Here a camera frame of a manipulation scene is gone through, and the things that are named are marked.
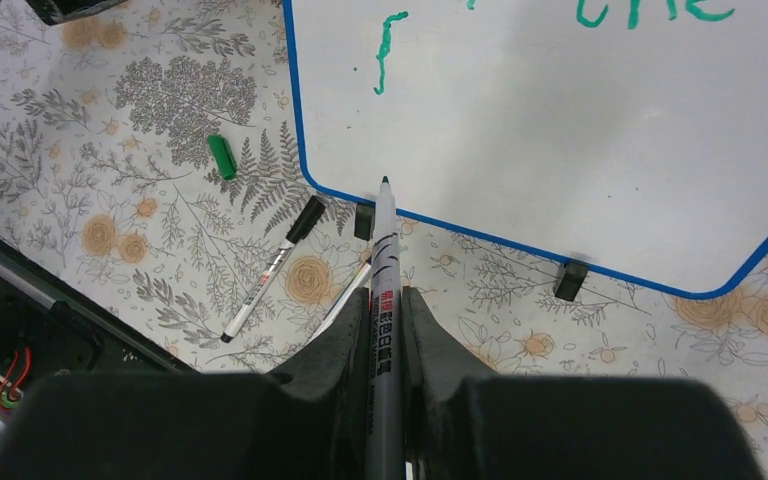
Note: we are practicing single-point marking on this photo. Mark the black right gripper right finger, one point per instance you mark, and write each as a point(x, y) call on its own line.
point(464, 420)

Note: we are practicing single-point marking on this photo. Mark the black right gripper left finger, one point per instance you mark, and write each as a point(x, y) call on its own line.
point(301, 420)

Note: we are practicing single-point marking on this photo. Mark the green whiteboard marker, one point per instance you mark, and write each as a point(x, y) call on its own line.
point(384, 448)

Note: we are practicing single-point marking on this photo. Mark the green marker cap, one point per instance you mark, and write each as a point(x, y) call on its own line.
point(223, 156)

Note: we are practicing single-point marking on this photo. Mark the blue framed whiteboard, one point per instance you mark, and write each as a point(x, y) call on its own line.
point(630, 135)

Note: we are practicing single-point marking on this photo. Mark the black whiteboard marker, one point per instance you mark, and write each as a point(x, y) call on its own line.
point(299, 230)

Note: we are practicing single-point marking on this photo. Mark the floral patterned table mat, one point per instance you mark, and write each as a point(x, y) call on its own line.
point(107, 182)

